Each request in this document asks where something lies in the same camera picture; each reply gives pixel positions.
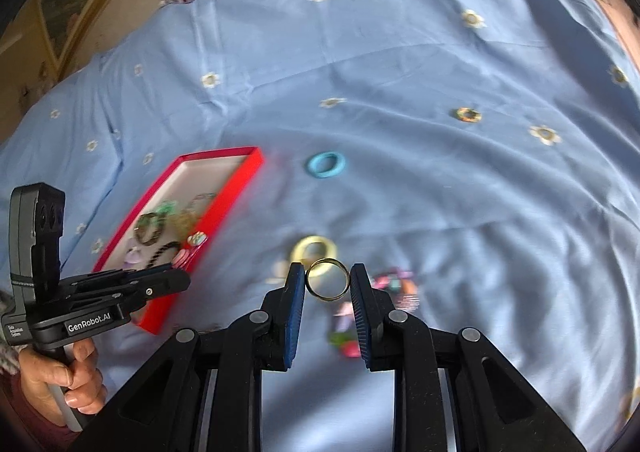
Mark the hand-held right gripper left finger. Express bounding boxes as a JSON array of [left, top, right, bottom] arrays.
[[67, 262, 307, 452]]

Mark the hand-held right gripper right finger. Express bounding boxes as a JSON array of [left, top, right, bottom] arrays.
[[350, 262, 588, 452]]

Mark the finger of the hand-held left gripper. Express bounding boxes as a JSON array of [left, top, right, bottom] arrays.
[[117, 271, 192, 314], [61, 266, 175, 294]]

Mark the dark bead bracelet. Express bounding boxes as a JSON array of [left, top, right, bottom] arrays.
[[145, 241, 183, 269]]

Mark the plain gold ring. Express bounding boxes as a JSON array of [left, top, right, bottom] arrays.
[[305, 257, 351, 303]]

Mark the pink flower hair tie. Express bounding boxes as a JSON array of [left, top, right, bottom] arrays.
[[172, 231, 208, 264]]

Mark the yellow hair claw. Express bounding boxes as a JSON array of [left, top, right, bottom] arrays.
[[172, 211, 202, 233]]

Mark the crystal bead bracelet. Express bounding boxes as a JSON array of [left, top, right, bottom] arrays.
[[187, 192, 217, 213]]

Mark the red shallow box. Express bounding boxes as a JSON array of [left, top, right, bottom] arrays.
[[92, 147, 265, 335]]

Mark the person's left hand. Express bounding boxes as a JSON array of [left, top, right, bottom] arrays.
[[17, 337, 107, 429]]

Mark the yellow oval hair clip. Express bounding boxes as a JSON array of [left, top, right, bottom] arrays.
[[290, 234, 338, 278]]

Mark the pink printed blanket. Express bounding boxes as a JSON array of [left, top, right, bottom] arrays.
[[550, 0, 640, 70]]

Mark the green pink bead bracelet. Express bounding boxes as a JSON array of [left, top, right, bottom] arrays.
[[327, 302, 363, 358]]

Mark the colourful bead bracelet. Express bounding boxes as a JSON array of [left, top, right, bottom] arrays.
[[372, 268, 418, 310]]

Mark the blue hair tie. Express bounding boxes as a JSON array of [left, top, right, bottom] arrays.
[[306, 151, 347, 180]]

